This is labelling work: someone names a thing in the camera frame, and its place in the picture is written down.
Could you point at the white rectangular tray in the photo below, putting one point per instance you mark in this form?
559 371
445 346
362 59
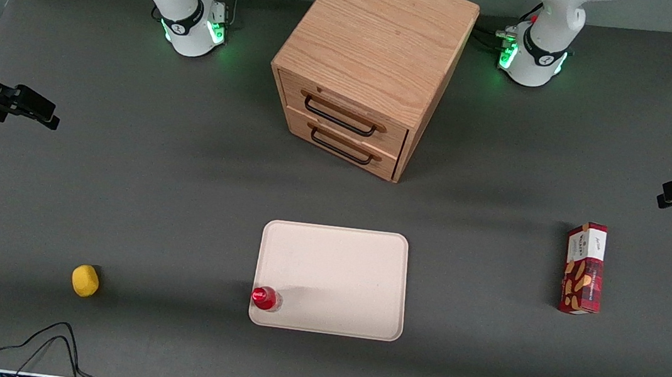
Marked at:
338 277

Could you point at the red soda bottle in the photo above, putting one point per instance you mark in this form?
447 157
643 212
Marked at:
264 298

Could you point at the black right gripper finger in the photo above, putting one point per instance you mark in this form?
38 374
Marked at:
46 114
17 101

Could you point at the red plaid shortbread box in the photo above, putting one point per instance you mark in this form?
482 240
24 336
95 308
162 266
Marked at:
583 273

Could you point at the wooden shelf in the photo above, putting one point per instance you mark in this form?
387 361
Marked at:
395 137

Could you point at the wooden drawer cabinet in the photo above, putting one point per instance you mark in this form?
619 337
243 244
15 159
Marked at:
379 29

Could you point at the yellow lemon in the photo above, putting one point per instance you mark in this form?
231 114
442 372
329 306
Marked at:
85 281

